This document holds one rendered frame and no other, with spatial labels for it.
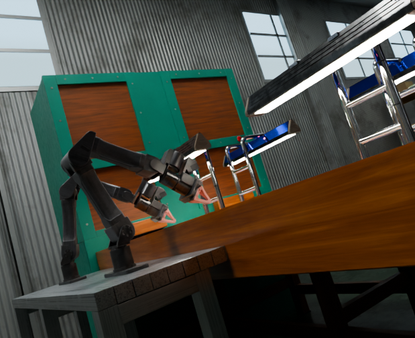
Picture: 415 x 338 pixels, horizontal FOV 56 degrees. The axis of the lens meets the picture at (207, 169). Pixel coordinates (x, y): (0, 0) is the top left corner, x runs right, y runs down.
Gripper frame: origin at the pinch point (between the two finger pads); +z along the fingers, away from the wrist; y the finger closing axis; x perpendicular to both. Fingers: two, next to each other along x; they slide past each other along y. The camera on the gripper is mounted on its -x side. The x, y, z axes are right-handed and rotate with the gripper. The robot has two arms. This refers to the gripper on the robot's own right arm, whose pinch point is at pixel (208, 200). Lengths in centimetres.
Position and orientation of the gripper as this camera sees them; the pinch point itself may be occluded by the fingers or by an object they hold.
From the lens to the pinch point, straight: 141.0
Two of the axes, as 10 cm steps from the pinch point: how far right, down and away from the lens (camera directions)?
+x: -3.1, 8.3, -4.6
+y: -5.0, 2.7, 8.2
